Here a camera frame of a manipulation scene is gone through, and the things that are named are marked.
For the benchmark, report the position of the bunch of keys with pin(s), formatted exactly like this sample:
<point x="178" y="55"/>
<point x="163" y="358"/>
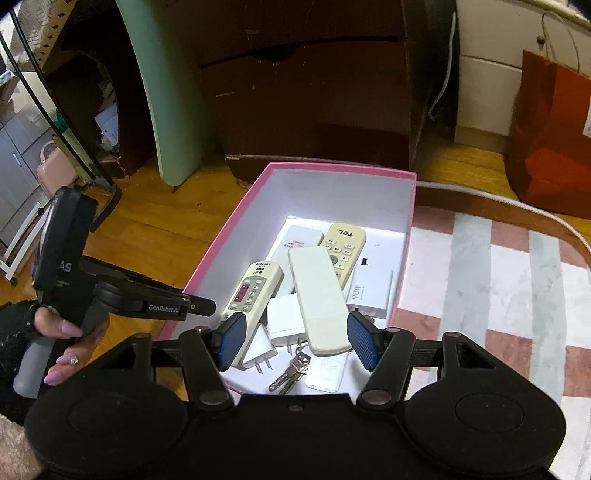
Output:
<point x="288" y="374"/>

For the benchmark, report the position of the green board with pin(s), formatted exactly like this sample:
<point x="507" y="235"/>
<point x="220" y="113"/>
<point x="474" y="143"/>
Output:
<point x="171" y="115"/>

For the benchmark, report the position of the pink cardboard box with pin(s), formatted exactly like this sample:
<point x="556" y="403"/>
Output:
<point x="341" y="194"/>

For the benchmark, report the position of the white power adapter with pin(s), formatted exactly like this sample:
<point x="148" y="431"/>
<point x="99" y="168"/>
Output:
<point x="371" y="295"/>

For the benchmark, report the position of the beige remote with pink screen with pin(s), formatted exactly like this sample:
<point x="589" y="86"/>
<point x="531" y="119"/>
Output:
<point x="251" y="295"/>

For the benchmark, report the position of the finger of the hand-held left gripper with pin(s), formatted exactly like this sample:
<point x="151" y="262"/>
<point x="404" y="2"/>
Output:
<point x="175" y="304"/>

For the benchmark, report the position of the person's left hand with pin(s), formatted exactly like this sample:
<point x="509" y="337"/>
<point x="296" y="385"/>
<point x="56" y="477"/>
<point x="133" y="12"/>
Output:
<point x="69" y="360"/>

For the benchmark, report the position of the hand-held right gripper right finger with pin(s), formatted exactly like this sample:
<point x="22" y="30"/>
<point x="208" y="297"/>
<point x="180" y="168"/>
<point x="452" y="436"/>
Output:
<point x="362" y="339"/>

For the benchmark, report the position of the pink case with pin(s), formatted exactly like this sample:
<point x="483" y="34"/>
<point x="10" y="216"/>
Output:
<point x="53" y="166"/>

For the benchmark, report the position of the checkered floor mat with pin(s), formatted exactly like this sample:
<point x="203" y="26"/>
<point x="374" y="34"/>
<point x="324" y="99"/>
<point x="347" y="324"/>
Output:
<point x="508" y="277"/>

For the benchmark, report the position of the plain beige remote control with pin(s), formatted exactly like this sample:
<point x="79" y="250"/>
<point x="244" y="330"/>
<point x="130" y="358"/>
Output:
<point x="318" y="304"/>

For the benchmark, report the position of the yellow remote control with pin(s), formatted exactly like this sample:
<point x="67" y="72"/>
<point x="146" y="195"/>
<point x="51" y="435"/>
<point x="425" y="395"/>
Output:
<point x="344" y="249"/>

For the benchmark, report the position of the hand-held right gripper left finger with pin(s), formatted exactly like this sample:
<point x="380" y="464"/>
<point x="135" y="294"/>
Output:
<point x="231" y="339"/>

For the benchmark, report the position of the dark brown wooden cabinet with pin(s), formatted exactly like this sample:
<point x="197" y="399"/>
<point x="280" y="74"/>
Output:
<point x="300" y="92"/>

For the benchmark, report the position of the white cabinet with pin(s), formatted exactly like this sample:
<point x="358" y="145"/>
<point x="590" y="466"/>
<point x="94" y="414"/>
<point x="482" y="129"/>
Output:
<point x="489" y="92"/>

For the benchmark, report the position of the black metal rack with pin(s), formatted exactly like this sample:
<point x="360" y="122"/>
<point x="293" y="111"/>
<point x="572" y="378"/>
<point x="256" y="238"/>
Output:
<point x="105" y="203"/>

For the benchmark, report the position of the white power bank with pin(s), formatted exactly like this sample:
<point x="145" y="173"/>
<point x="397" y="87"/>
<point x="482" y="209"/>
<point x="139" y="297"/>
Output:
<point x="325" y="374"/>

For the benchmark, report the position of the white remote with pink label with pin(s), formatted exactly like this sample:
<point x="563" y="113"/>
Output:
<point x="298" y="240"/>

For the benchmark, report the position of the small white plug charger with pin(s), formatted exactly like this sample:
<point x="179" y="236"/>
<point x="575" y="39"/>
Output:
<point x="258" y="348"/>

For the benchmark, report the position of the large white plug charger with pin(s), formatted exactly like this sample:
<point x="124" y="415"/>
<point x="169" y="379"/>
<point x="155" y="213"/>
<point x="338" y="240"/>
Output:
<point x="284" y="321"/>

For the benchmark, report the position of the red paper bag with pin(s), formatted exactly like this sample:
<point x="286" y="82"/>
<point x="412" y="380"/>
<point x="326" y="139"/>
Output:
<point x="549" y="138"/>

